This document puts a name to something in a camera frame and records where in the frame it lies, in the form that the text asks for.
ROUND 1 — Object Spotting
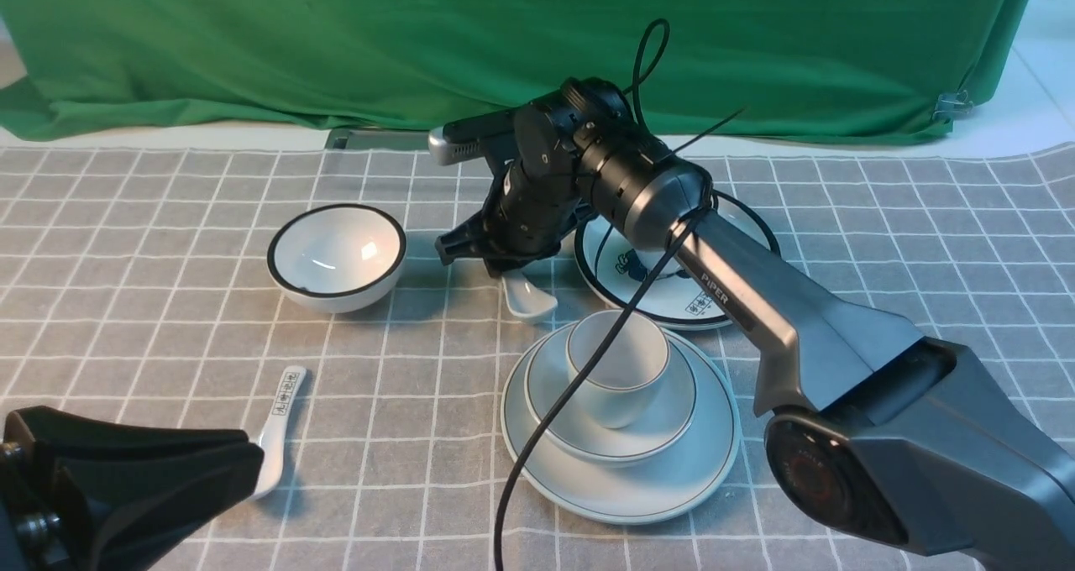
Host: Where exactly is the grey-rimmed white plate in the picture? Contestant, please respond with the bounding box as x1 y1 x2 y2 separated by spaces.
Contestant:
522 333 742 525

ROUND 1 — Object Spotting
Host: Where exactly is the black-rimmed white bowl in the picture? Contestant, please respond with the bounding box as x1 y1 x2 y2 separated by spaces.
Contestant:
266 203 407 314

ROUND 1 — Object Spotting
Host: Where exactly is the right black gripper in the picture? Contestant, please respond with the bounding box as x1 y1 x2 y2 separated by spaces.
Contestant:
434 159 596 271

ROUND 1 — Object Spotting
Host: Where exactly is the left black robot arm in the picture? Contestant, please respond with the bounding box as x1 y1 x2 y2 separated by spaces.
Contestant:
1 406 266 570

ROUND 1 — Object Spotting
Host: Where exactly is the white spoon with black print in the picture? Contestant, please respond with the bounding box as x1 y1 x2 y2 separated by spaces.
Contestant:
249 365 309 500

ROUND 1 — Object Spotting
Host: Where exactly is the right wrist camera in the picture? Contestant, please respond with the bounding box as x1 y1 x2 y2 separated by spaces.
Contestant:
427 109 515 165

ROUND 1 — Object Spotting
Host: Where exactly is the grey-rimmed white cup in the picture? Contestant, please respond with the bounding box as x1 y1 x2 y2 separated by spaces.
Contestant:
567 310 671 429

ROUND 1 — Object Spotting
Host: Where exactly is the grey checked tablecloth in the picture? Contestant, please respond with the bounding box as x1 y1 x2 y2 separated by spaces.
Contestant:
1 143 1072 570

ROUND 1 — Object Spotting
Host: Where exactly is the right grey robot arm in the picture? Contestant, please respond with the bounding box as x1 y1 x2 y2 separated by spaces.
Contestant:
427 78 1074 570

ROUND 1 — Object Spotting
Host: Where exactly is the green backdrop cloth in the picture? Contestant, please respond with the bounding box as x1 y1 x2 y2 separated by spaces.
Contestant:
3 0 1030 145

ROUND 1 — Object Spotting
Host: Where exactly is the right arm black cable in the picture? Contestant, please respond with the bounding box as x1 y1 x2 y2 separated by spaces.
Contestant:
493 18 748 571

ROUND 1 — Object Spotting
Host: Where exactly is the plain white ceramic spoon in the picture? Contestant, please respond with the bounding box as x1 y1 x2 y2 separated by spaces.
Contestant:
501 270 559 325

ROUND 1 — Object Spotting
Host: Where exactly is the metal clip on backdrop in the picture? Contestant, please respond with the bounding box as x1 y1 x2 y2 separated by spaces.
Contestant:
932 90 975 122

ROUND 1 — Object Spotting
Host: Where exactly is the black-rimmed cartoon plate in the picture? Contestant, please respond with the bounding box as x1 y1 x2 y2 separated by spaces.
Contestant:
574 190 782 331

